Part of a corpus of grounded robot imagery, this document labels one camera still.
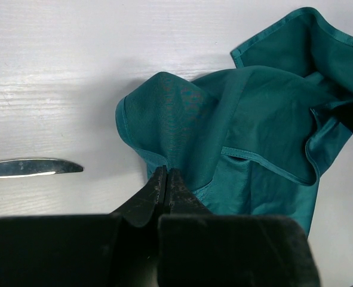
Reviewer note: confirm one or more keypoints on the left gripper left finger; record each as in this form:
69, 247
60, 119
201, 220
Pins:
148, 202

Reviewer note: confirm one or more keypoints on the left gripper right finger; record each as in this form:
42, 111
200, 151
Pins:
178, 199

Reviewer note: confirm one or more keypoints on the teal cloth napkin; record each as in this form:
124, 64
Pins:
254, 139

